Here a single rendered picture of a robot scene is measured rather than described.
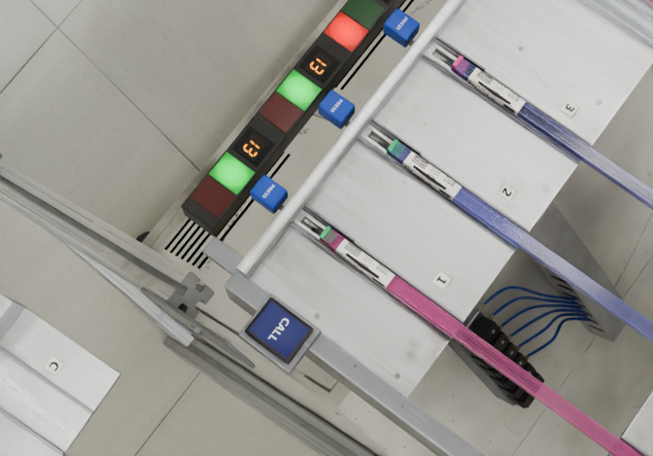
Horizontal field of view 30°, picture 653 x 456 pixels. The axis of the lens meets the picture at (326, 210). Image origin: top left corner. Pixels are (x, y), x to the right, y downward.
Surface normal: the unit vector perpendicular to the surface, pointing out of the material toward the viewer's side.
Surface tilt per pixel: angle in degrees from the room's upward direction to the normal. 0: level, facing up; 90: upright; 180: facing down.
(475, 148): 47
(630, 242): 0
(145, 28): 0
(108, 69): 0
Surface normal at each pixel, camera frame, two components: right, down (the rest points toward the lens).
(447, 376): 0.59, 0.25
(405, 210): 0.00, -0.25
